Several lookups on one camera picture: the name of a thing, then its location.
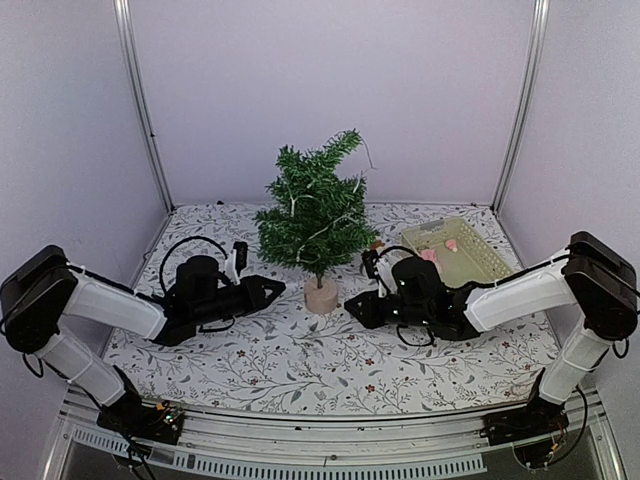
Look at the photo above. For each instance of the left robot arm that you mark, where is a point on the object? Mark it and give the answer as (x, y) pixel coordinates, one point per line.
(40, 296)

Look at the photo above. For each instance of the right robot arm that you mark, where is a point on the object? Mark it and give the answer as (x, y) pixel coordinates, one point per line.
(587, 275)

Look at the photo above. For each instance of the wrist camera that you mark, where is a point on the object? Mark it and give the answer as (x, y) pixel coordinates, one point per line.
(375, 268)
(236, 261)

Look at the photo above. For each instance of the left aluminium frame post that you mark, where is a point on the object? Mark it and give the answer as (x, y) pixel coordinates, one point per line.
(128, 45)

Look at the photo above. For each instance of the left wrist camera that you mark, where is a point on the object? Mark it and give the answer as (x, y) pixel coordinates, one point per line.
(236, 261)

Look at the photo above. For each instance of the cream balloon ornament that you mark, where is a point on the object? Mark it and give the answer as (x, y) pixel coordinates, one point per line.
(452, 245)

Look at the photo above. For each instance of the small green christmas tree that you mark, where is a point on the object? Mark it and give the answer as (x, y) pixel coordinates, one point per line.
(320, 215)

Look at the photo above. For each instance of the cream perforated plastic basket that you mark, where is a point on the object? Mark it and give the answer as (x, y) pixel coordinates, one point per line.
(475, 259)

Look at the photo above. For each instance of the pink bow ornament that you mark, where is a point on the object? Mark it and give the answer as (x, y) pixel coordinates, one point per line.
(430, 255)

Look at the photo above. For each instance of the front aluminium rail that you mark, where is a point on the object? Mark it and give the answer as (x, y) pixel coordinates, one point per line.
(218, 444)

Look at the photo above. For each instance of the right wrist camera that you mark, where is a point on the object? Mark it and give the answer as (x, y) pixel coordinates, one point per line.
(375, 268)

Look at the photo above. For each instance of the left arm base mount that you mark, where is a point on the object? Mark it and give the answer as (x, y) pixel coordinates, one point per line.
(161, 422)

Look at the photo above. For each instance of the aluminium frame post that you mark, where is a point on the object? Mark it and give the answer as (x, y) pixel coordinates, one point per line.
(128, 45)
(533, 58)

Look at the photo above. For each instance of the floral patterned table mat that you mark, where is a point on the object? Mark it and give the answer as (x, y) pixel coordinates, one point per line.
(287, 360)

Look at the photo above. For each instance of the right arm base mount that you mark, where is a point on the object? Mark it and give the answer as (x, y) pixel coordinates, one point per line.
(539, 423)

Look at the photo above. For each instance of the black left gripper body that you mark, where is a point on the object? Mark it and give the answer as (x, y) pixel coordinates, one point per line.
(215, 309)

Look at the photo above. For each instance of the pale round tree base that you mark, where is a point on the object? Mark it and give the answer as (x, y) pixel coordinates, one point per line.
(322, 300)

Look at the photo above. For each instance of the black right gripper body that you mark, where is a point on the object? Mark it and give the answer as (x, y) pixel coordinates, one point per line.
(411, 315)

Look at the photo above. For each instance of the right aluminium frame post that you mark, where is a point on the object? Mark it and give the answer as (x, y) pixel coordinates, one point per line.
(533, 58)

